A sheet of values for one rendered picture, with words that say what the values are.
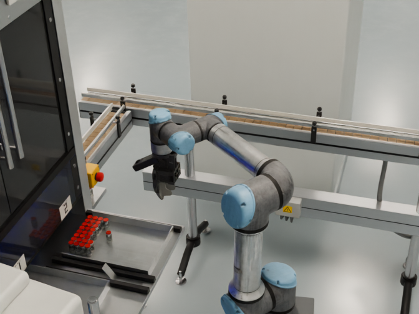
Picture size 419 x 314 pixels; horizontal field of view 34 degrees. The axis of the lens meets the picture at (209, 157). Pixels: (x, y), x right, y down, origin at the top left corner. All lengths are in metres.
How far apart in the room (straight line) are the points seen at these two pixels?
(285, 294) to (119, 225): 0.77
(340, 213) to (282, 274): 1.17
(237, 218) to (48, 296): 0.66
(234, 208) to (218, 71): 1.96
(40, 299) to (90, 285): 0.99
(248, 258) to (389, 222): 1.43
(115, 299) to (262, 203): 0.73
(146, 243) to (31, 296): 1.16
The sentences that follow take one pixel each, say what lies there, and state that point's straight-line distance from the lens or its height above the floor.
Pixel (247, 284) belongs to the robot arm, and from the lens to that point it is 2.15.
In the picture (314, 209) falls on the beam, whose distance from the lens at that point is 3.42.
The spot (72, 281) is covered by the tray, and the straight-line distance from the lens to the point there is 2.51.
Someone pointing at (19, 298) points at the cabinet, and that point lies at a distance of 1.52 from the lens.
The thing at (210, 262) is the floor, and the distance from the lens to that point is 3.83.
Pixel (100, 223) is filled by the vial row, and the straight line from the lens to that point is 2.68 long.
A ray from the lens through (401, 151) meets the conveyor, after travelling 3.14.
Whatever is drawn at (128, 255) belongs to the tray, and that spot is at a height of 0.88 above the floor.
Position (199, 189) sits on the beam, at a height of 0.49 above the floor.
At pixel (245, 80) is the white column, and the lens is 3.80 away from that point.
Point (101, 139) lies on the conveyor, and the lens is 3.16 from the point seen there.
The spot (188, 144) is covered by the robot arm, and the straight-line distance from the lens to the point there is 2.21.
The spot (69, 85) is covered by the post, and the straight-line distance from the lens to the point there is 2.51.
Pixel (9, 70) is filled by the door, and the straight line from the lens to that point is 2.19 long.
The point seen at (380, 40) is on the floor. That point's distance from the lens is 6.44.
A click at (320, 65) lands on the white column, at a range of 3.67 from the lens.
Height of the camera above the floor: 2.58
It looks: 34 degrees down
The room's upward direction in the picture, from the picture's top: 2 degrees counter-clockwise
